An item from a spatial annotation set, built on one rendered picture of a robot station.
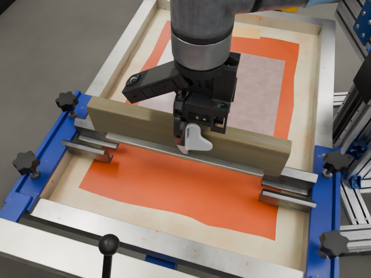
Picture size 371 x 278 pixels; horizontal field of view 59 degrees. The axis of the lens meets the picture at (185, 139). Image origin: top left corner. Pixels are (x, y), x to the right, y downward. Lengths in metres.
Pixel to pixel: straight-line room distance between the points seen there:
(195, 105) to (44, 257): 0.34
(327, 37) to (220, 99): 0.62
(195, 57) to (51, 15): 2.67
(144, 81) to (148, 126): 0.11
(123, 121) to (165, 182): 0.18
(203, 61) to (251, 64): 0.56
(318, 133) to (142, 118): 0.41
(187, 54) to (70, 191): 0.44
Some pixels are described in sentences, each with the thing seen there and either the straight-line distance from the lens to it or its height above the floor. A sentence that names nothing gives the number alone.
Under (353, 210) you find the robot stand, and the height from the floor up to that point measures 0.23.
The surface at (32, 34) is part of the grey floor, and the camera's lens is 2.88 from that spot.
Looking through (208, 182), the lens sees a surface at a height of 0.95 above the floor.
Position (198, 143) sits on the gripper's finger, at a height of 1.13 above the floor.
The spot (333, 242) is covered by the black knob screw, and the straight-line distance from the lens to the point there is 0.59.
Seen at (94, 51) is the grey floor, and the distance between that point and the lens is 2.57.
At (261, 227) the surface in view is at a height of 0.95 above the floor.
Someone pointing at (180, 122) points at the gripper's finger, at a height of 1.19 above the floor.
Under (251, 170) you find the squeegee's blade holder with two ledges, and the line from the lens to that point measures 0.59.
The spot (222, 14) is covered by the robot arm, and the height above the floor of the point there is 1.37.
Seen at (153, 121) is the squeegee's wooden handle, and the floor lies 1.14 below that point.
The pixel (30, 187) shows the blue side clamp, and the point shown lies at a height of 1.00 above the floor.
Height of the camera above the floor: 1.57
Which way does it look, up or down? 54 degrees down
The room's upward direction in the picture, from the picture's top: straight up
